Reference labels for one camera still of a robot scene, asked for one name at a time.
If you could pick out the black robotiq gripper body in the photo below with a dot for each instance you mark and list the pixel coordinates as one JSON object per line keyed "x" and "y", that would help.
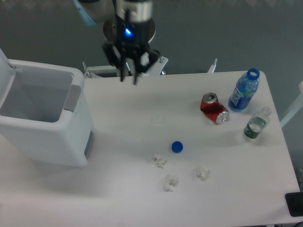
{"x": 132, "y": 37}

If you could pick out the white trash can with lid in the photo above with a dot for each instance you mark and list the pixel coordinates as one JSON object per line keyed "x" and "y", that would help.
{"x": 44, "y": 112}

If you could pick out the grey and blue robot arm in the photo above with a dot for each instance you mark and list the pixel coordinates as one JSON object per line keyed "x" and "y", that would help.
{"x": 96, "y": 11}

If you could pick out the white translucent bottle cap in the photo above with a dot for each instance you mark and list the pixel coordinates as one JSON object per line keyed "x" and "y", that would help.
{"x": 156, "y": 119}

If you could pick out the crushed red soda can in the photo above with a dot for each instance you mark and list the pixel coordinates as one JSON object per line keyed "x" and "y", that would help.
{"x": 213, "y": 109}

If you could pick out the blue bottle cap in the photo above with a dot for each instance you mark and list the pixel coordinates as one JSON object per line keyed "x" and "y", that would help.
{"x": 176, "y": 147}

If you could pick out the blue plastic drink bottle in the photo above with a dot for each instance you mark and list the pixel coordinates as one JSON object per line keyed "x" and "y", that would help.
{"x": 244, "y": 90}

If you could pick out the crumpled white tissue left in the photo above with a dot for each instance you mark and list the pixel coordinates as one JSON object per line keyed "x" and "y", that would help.
{"x": 159, "y": 161}

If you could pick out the crumpled white tissue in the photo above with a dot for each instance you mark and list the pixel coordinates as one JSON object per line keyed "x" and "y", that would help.
{"x": 159, "y": 161}
{"x": 202, "y": 173}
{"x": 170, "y": 182}

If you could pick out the clear bottle with green label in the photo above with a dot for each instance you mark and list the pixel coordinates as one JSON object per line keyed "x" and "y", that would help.
{"x": 257, "y": 123}

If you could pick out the crumpled white tissue bottom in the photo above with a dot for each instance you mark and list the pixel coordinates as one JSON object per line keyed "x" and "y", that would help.
{"x": 170, "y": 182}

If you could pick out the crumpled white tissue right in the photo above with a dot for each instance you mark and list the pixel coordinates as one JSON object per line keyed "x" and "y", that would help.
{"x": 202, "y": 173}

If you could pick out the black device at table edge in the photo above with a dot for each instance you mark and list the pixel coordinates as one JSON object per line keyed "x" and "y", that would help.
{"x": 294, "y": 202}

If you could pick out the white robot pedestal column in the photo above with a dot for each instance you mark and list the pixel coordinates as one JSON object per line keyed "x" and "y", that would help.
{"x": 129, "y": 69}

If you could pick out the white frame at right edge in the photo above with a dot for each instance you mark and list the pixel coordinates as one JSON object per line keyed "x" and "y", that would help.
{"x": 293, "y": 108}

